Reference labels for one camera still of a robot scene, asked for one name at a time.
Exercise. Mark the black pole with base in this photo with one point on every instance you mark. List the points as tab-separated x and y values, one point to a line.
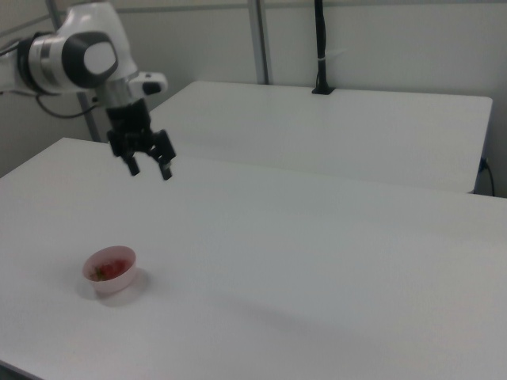
321	47

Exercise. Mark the red strawberry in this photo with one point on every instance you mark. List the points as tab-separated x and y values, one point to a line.
107	270

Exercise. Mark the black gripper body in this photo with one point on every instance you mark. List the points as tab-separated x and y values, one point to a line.
128	122

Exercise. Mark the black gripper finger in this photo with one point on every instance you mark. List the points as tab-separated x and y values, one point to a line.
164	148
133	164

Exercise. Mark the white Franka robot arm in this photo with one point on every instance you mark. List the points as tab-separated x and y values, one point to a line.
71	59

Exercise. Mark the pink plastic bowl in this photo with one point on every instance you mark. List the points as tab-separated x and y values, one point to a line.
119	282

